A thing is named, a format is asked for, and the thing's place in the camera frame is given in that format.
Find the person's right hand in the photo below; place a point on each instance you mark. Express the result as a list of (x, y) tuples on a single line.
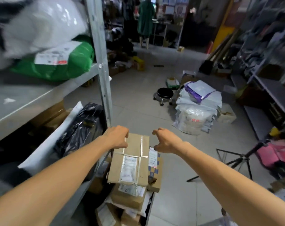
[(173, 143)]

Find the person's left hand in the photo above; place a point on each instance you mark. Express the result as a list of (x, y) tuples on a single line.
[(116, 137)]

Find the paper-wrapped taped parcel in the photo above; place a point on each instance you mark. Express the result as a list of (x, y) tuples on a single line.
[(114, 169)]

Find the blue checkered cardboard box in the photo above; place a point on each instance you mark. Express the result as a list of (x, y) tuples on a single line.
[(154, 172)]

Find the cardboard box green printed tape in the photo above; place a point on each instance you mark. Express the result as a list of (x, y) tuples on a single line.
[(155, 187)]

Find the white mailer bag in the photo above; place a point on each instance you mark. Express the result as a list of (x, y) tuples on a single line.
[(147, 202)]

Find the person's left forearm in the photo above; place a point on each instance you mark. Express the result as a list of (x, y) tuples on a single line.
[(45, 185)]

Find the person's right forearm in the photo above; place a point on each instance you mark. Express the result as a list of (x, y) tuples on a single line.
[(239, 185)]

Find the black plastic bag parcel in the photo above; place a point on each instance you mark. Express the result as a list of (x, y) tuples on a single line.
[(83, 129)]

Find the labelled cardboard box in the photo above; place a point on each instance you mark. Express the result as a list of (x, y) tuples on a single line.
[(97, 184)]

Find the stacked brown cardboard boxes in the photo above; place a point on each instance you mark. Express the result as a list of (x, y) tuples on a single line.
[(50, 115)]

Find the green plastic mailer bag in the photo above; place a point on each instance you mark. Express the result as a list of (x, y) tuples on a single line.
[(81, 61)]

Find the grey metal shelf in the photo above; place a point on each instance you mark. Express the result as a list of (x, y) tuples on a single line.
[(27, 96)]

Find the brown cardboard sheet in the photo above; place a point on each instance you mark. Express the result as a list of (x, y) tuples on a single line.
[(281, 183)]

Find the heap of white plastic bags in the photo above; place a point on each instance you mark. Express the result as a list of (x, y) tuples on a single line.
[(196, 108)]

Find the black rolling stool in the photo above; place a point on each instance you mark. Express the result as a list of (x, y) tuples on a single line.
[(164, 92)]

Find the black light stand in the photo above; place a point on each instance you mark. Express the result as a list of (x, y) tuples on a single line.
[(241, 160)]

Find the low grey metal rack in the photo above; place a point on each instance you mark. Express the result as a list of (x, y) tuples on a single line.
[(227, 222)]

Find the pink bag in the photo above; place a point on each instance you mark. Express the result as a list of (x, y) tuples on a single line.
[(279, 152)]

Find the yellow orange board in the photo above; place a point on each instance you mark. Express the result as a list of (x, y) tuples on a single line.
[(223, 35)]

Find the background shelving with goods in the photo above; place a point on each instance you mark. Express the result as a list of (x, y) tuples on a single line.
[(262, 56)]

